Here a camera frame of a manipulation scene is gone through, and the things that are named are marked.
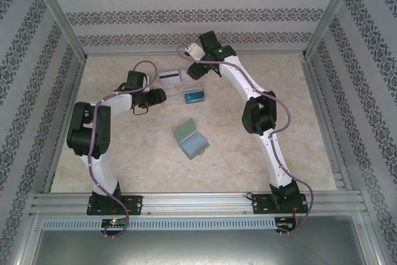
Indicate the controller board with LED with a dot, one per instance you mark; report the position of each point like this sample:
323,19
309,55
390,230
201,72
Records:
287,223
114,222

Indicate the aluminium side rail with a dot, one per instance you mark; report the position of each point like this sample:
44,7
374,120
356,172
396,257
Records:
74,91
318,91

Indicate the grey metal panel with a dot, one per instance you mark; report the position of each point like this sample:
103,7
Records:
198,249

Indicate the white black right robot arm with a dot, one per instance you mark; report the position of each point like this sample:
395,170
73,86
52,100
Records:
279,159

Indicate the magnetic stripe card stack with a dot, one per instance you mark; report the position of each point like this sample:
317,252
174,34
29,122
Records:
169,78

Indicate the aluminium back rail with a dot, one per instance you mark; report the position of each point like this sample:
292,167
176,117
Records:
139,52

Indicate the clear acrylic card stand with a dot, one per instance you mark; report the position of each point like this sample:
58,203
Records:
173,97

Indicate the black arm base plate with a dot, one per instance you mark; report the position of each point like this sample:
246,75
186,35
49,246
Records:
135,204
260,204

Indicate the blue printed card stack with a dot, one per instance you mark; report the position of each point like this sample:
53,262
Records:
194,97

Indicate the green card holder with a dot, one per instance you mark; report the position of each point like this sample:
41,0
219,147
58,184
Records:
192,145

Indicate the aluminium mounting rail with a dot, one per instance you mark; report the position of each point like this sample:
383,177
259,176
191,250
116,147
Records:
198,204

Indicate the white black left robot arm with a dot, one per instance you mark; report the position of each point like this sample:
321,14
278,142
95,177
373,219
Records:
102,172

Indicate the aluminium frame post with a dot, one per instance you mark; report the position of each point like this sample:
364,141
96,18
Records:
60,13
328,13

